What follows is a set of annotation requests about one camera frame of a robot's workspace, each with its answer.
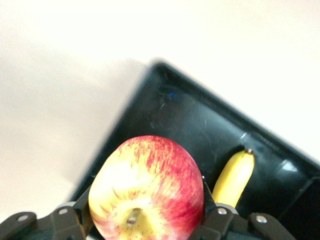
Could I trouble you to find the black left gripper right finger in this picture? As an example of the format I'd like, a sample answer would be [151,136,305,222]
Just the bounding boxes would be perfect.
[191,180,298,240]

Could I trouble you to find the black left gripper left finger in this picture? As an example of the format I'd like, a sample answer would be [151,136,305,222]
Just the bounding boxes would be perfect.
[0,186,90,240]

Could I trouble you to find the yellow banana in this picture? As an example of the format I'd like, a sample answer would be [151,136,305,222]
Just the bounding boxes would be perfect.
[211,148,256,209]

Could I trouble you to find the red yellow apple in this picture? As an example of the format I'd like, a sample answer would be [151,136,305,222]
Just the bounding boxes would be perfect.
[88,135,206,240]

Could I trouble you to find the black plastic box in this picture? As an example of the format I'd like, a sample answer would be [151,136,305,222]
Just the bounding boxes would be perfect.
[69,61,320,240]

